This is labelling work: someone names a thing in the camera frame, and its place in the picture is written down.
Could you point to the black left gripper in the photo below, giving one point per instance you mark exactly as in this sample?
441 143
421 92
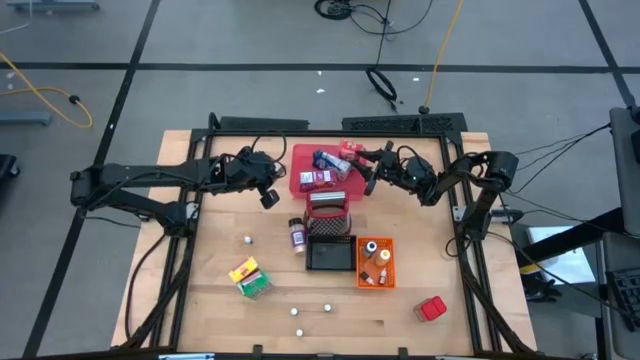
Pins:
247 170

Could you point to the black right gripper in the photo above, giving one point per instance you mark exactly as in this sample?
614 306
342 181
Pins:
412 175

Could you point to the small red cereal box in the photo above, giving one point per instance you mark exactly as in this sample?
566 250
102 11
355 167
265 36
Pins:
349 150

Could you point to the blue Frosted Flakes cereal box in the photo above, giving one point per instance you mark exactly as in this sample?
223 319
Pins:
327 160

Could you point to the small magenta cereal box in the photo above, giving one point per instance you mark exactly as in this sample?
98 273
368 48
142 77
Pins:
317 180

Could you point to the silver bottle black cap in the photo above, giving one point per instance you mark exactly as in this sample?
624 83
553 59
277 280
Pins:
371 247

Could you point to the green Apple Jacks cereal box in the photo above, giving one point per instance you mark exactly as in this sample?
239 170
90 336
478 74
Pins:
256 286

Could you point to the yellow squeeze bottle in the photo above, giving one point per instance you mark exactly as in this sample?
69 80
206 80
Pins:
383 257

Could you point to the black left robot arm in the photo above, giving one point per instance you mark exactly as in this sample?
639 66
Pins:
150 175

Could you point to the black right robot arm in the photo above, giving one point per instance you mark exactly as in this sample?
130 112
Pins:
495 167

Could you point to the red plastic tray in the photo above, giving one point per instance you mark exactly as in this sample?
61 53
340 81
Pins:
297 157

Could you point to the black perforated panel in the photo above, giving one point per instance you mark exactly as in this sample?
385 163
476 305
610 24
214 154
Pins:
405 123

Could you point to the small yellow cereal box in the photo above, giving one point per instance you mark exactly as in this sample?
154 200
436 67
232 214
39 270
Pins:
243 269

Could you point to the black plastic basket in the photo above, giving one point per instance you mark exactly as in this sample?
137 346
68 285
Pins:
330 255

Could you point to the orange plastic basket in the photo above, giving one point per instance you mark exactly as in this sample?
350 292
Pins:
374 267

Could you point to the small red dropper bottle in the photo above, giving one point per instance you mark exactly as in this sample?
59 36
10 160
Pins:
382 276

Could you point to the small brown dropper bottle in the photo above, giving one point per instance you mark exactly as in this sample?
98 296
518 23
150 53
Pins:
367 278

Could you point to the black metal beam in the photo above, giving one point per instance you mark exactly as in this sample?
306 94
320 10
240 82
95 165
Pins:
575 237

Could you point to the black floor puck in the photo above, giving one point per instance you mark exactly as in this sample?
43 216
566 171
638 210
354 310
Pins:
74 99

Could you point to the white paper sheet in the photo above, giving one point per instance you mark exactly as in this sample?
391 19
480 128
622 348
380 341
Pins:
570 267

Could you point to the grey cabinet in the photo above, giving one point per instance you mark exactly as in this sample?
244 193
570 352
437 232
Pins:
627 175

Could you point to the grey metal floor bar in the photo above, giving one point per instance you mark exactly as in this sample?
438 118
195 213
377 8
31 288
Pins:
25 118
55 5

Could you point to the black floor object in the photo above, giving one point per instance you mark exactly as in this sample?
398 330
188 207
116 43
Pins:
7 165

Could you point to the black keyboard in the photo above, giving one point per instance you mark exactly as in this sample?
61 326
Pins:
625 295

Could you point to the silver metal bracket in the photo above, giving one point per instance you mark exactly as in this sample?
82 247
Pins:
187 357

